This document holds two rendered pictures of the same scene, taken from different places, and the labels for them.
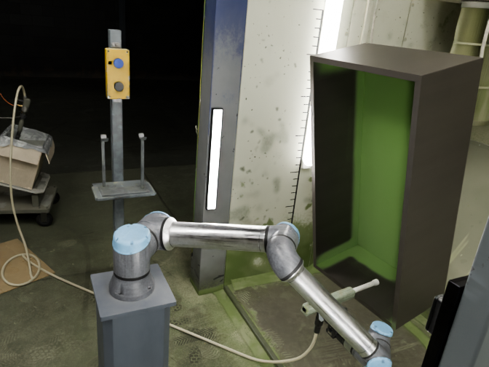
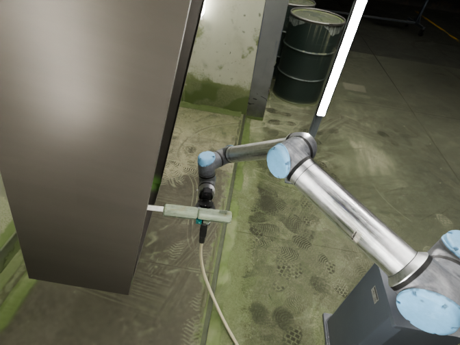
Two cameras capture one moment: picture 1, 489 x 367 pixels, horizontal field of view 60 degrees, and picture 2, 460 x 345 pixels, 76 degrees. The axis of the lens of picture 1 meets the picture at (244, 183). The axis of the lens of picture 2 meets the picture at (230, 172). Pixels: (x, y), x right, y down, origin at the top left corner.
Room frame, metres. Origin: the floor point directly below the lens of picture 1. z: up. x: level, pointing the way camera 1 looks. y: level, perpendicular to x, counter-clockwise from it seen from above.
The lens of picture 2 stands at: (2.41, 0.06, 1.58)
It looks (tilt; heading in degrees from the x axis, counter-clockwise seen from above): 41 degrees down; 209
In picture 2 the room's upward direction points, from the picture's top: 9 degrees clockwise
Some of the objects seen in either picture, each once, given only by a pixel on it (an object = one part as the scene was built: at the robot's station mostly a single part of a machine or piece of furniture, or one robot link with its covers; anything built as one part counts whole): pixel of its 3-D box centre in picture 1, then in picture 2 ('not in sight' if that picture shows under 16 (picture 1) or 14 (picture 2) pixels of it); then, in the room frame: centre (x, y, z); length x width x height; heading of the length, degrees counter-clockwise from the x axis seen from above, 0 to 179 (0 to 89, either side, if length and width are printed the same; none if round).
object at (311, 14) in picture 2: not in sight; (317, 16); (-0.87, -1.03, 0.86); 0.54 x 0.54 x 0.01
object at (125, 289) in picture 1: (132, 277); not in sight; (1.52, 0.44, 0.69); 0.19 x 0.19 x 0.10
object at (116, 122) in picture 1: (117, 175); not in sight; (2.35, 0.76, 0.82); 0.06 x 0.06 x 1.64; 28
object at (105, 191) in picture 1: (123, 162); not in sight; (2.21, 0.68, 0.95); 0.26 x 0.15 x 0.32; 118
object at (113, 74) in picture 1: (117, 73); not in sight; (2.30, 0.73, 1.42); 0.12 x 0.06 x 0.26; 118
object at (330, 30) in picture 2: not in sight; (305, 58); (-0.87, -1.03, 0.44); 0.59 x 0.58 x 0.89; 42
